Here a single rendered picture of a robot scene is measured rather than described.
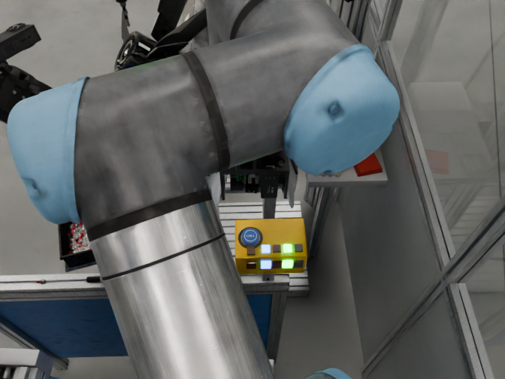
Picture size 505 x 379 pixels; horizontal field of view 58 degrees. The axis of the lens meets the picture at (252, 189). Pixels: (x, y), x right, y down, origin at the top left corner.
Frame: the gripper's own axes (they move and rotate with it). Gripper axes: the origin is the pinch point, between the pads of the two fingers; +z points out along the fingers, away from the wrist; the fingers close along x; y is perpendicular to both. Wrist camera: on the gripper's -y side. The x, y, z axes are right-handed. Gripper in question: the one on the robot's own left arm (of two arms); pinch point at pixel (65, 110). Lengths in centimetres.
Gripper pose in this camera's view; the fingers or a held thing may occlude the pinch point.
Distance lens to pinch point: 86.8
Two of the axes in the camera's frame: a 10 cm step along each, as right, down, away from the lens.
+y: -3.2, 9.3, -1.8
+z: 4.0, 3.1, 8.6
